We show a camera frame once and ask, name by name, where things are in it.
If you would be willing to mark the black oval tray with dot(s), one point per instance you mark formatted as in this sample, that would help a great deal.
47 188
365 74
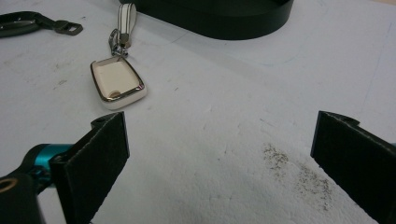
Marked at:
218 21

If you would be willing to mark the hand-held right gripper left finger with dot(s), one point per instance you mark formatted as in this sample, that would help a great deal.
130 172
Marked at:
90 168

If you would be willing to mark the white car key case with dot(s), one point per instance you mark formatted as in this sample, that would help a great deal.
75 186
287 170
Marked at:
116 77

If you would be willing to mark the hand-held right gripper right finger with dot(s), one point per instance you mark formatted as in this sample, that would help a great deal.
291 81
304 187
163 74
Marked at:
358 161

